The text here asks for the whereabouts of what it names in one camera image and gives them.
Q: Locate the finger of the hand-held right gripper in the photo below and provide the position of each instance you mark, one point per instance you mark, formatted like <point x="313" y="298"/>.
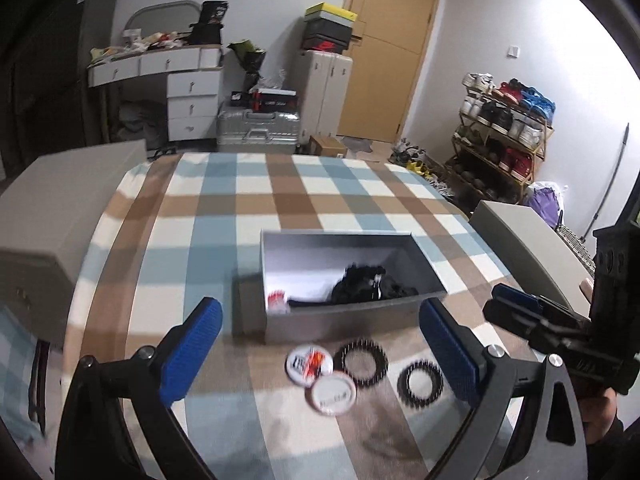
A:
<point x="520" y="322"/>
<point x="510" y="292"/>

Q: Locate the checked bedding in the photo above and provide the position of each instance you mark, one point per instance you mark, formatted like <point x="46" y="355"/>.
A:
<point x="15" y="360"/>

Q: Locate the beige upright suitcase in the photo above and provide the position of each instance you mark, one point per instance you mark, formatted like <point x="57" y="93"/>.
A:
<point x="322" y="95"/>

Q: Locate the white light switch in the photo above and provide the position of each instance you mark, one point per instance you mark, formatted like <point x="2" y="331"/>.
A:
<point x="513" y="51"/>

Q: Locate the white desk with drawers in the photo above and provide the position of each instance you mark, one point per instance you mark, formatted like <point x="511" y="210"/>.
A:
<point x="190" y="90"/>

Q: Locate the wooden door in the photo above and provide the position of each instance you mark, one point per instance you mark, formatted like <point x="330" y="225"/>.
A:
<point x="395" y="60"/>

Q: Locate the yellow lid shoe box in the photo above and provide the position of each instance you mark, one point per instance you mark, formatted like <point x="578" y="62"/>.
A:
<point x="331" y="12"/>

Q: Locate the black shoe box red mark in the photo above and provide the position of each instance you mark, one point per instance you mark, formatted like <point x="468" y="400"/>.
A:
<point x="326" y="44"/>

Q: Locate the beige nightstand with drawers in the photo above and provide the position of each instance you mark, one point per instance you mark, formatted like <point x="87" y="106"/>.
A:
<point x="65" y="210"/>

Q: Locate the metal mesh rack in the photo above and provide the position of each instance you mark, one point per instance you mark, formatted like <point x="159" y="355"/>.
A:
<point x="575" y="245"/>

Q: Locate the checked blanket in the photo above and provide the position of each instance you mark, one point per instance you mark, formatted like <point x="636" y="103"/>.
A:
<point x="200" y="240"/>

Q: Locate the small red round badge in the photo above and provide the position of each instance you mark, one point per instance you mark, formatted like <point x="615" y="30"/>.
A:
<point x="277" y="302"/>

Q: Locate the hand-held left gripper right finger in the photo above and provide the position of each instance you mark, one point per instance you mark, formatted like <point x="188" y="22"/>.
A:
<point x="450" y="355"/>

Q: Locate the wooden shoe rack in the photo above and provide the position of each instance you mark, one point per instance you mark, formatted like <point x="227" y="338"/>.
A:
<point x="530" y="180"/>

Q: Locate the rows of shoes on rack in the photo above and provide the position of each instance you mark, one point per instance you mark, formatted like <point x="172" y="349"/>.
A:
<point x="505" y="110"/>

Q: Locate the pile of shoes on floor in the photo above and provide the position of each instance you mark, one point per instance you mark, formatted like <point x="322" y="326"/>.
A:
<point x="420" y="162"/>

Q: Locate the grey cardboard box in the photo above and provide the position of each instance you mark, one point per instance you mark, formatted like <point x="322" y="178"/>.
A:
<point x="350" y="325"/>

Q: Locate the plain beige nightstand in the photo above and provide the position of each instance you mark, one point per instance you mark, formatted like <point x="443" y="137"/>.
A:
<point x="525" y="240"/>

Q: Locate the person's right hand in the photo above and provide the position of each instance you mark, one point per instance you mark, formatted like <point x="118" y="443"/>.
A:
<point x="602" y="415"/>

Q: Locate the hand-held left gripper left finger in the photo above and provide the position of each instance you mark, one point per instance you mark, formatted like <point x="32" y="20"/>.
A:
<point x="190" y="355"/>

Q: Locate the purple bag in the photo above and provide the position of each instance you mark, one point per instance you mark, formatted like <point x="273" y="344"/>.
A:
<point x="545" y="207"/>

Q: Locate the clutter of desk items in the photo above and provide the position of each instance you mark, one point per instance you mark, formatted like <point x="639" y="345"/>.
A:
<point x="140" y="42"/>

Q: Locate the black paper bag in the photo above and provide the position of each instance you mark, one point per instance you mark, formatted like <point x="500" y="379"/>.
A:
<point x="210" y="22"/>

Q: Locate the curved long metal rod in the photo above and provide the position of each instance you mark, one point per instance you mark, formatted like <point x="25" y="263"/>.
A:
<point x="617" y="170"/>

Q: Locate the plain white round badge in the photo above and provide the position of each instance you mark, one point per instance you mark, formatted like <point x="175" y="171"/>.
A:
<point x="334" y="394"/>

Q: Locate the arched mirror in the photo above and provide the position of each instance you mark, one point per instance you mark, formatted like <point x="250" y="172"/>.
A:
<point x="160" y="17"/>

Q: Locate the brown cardboard box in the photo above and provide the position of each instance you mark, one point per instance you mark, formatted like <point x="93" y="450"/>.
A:
<point x="327" y="146"/>

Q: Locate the small black box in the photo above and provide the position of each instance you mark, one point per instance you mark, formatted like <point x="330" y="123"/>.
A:
<point x="236" y="98"/>

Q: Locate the dark wardrobe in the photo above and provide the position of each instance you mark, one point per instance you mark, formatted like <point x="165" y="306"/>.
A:
<point x="40" y="70"/>

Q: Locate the black wrapped bouquet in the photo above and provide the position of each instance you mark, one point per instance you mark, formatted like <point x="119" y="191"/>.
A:
<point x="250" y="60"/>

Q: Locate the black and red long box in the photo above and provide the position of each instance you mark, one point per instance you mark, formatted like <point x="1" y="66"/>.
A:
<point x="274" y="100"/>

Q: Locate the round badge with red print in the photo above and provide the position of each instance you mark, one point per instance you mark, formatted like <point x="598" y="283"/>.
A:
<point x="309" y="362"/>

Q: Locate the dark green shoe box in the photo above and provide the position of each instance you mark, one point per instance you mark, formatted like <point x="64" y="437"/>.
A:
<point x="330" y="29"/>

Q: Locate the small black hair claw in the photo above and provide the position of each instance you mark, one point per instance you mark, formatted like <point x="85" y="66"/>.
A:
<point x="395" y="290"/>

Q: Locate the grey cloth pile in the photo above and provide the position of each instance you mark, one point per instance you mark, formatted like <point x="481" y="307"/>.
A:
<point x="142" y="122"/>

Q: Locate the large black hair claw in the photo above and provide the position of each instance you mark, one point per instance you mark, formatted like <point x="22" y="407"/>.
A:
<point x="357" y="282"/>

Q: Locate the silver suitcase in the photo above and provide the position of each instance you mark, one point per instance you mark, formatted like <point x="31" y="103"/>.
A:
<point x="257" y="130"/>

